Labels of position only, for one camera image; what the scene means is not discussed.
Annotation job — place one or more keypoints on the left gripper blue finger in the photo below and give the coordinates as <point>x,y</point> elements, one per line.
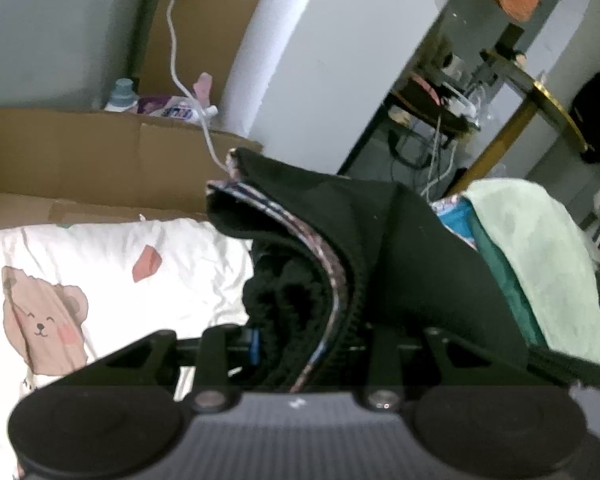
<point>254,348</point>

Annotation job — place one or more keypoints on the light green blanket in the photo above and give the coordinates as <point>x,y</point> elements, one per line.
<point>551,258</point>

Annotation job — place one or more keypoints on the teal patterned blanket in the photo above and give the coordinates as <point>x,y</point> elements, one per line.
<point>454,212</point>

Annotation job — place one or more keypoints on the white bear print duvet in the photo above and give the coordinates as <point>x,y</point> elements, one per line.
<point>70,295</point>

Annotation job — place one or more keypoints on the brown cardboard sheet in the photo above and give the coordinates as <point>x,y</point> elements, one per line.
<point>99,167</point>

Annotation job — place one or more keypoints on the gold round side table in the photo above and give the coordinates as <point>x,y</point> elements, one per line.
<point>536,99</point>

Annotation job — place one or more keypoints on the white cabinet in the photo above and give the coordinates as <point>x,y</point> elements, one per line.
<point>310,74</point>

